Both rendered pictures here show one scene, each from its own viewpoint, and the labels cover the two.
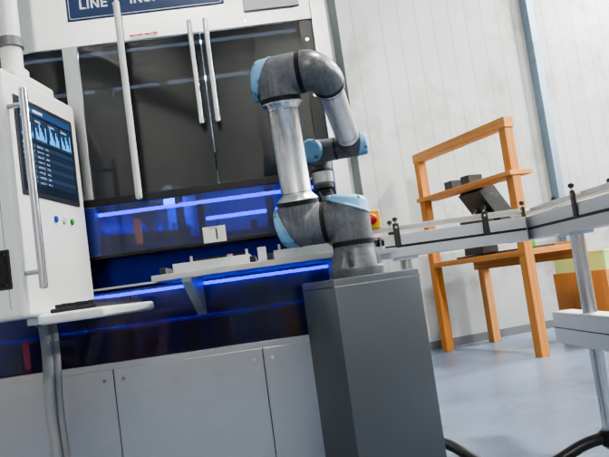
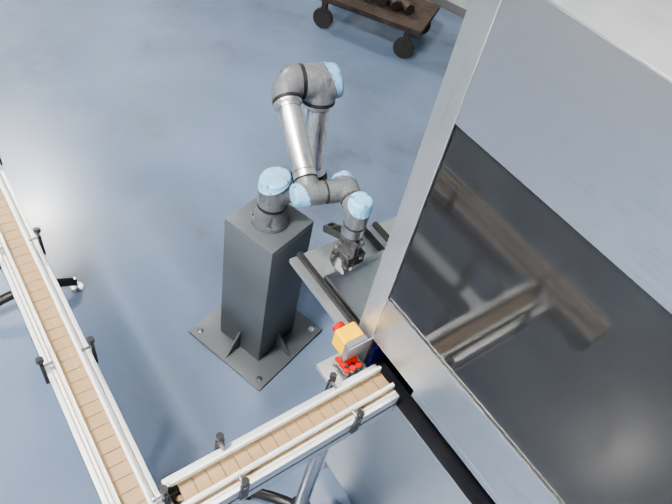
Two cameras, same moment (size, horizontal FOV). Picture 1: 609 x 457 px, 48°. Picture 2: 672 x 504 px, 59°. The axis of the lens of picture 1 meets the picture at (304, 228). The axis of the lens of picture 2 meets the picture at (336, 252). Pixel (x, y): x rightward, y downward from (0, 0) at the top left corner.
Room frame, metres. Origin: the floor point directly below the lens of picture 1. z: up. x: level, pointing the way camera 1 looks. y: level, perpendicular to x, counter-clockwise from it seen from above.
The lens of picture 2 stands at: (3.30, -1.02, 2.48)
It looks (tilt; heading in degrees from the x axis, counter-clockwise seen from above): 48 degrees down; 137
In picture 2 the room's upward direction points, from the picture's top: 14 degrees clockwise
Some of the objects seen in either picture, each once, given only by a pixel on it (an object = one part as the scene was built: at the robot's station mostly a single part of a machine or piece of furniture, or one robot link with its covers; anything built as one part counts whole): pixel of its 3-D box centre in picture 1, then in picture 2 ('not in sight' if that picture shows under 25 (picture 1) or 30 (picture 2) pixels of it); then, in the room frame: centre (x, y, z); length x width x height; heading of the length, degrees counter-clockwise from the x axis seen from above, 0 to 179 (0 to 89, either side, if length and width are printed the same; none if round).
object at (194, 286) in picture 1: (195, 297); not in sight; (2.39, 0.41, 0.80); 0.34 x 0.03 x 0.13; 3
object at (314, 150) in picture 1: (318, 151); (342, 189); (2.24, -0.08, 1.21); 0.11 x 0.11 x 0.08; 78
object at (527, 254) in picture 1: (522, 238); not in sight; (6.09, -1.90, 0.93); 1.38 x 1.23 x 1.87; 20
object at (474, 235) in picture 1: (438, 232); (289, 436); (2.78, -0.53, 0.92); 0.69 x 0.15 x 0.16; 93
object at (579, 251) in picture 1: (594, 337); not in sight; (2.48, -0.96, 0.46); 0.09 x 0.09 x 0.77; 3
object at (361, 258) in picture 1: (354, 257); (271, 210); (1.92, -0.13, 0.84); 0.15 x 0.15 x 0.10
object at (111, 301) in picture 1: (100, 303); not in sight; (2.19, 0.68, 0.82); 0.40 x 0.14 x 0.02; 175
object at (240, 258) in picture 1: (216, 266); not in sight; (2.47, 0.33, 0.90); 0.34 x 0.26 x 0.04; 3
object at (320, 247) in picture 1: (309, 253); (383, 299); (2.49, -0.01, 0.90); 0.34 x 0.26 x 0.04; 3
